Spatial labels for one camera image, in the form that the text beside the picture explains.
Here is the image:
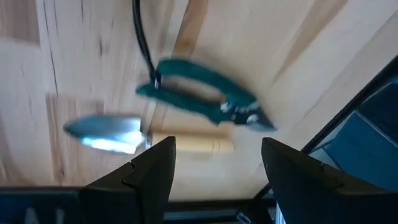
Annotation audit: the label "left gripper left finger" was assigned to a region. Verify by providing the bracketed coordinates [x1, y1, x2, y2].
[0, 136, 177, 224]

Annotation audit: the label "wooden-handled metal trowel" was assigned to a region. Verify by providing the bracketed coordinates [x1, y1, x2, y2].
[63, 114, 234, 156]

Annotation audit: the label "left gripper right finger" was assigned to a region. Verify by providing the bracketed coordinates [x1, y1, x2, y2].
[261, 137, 398, 224]

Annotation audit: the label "green shears with black strap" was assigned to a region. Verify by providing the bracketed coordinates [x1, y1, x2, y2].
[132, 0, 277, 131]

